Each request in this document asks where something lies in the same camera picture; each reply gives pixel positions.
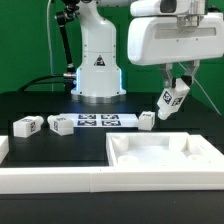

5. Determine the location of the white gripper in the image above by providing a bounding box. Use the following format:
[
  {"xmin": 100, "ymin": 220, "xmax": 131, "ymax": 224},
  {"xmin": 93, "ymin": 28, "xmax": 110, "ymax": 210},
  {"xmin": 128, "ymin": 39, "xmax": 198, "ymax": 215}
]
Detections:
[{"xmin": 127, "ymin": 13, "xmax": 224, "ymax": 88}]

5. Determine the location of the white square table top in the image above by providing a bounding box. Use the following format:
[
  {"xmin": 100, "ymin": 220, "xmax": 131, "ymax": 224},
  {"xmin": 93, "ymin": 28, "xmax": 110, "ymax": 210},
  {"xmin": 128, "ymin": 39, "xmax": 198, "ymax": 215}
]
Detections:
[{"xmin": 106, "ymin": 132, "xmax": 224, "ymax": 168}]

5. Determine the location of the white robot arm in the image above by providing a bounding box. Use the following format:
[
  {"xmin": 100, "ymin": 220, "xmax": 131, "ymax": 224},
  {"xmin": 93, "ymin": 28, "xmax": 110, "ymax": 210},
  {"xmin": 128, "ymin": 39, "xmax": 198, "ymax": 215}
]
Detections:
[{"xmin": 62, "ymin": 0, "xmax": 224, "ymax": 102}]

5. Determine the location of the white marker sheet with tags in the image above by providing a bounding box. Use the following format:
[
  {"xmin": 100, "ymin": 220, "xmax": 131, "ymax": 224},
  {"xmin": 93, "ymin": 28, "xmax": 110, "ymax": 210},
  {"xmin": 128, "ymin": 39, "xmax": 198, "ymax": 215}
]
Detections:
[{"xmin": 63, "ymin": 113, "xmax": 138, "ymax": 127}]

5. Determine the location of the white U-shaped fence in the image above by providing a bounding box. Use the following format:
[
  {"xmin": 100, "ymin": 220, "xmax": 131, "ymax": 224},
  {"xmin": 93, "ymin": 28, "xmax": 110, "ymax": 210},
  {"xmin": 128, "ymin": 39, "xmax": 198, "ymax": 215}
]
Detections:
[{"xmin": 0, "ymin": 134, "xmax": 224, "ymax": 195}]

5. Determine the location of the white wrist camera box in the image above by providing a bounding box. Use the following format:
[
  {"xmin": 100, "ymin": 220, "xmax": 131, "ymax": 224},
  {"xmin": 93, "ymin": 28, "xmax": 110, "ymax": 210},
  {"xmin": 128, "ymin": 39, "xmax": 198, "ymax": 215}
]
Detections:
[{"xmin": 130, "ymin": 0, "xmax": 191, "ymax": 17}]

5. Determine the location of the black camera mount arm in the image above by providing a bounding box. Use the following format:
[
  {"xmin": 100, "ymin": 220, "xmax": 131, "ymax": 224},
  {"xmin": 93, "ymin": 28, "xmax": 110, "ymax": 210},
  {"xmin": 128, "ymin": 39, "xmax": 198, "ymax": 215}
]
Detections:
[{"xmin": 55, "ymin": 0, "xmax": 80, "ymax": 77}]

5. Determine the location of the thin white cable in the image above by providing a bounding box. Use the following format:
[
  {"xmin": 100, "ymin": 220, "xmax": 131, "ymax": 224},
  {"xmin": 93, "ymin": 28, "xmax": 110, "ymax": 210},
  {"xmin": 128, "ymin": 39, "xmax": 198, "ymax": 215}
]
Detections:
[{"xmin": 45, "ymin": 0, "xmax": 56, "ymax": 92}]

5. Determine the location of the black cable bundle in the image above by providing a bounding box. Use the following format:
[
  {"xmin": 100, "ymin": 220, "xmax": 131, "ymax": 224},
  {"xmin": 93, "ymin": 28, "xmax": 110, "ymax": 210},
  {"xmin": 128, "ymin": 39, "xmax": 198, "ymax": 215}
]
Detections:
[{"xmin": 17, "ymin": 73, "xmax": 77, "ymax": 93}]

